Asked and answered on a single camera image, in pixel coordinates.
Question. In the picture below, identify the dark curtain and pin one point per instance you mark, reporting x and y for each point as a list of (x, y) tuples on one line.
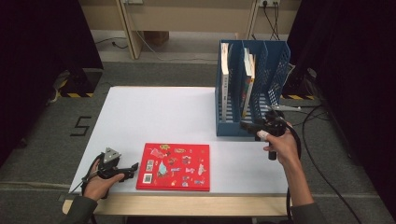
[(37, 46), (358, 62)]

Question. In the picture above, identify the black yellow striped base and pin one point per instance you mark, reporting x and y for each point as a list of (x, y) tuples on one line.
[(79, 84), (295, 90)]

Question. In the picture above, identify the person's right hand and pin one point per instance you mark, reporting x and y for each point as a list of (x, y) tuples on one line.
[(285, 147)]

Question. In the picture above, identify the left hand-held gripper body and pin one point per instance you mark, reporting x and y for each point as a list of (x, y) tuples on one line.
[(111, 155)]

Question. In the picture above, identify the person's left hand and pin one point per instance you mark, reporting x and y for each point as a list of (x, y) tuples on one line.
[(96, 186)]

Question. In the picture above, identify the white picture book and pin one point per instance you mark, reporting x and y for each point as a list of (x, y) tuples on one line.
[(224, 68)]

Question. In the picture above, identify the beige wooden desk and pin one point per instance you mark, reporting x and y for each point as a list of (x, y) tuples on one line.
[(186, 15)]

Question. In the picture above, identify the red book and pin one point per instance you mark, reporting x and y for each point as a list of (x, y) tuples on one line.
[(174, 168)]

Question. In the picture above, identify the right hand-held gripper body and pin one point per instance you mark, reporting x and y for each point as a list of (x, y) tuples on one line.
[(274, 124)]

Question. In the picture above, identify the yellow book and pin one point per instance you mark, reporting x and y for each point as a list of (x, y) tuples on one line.
[(252, 67)]

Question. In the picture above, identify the white wall socket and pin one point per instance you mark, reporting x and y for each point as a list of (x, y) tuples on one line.
[(269, 2), (133, 1)]

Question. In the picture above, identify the blue file rack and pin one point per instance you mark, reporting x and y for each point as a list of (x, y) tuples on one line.
[(230, 129)]

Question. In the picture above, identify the brown cardboard box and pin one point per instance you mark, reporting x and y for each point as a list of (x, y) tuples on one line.
[(157, 38)]

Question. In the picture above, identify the teal book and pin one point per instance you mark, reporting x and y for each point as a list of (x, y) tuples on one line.
[(246, 62)]

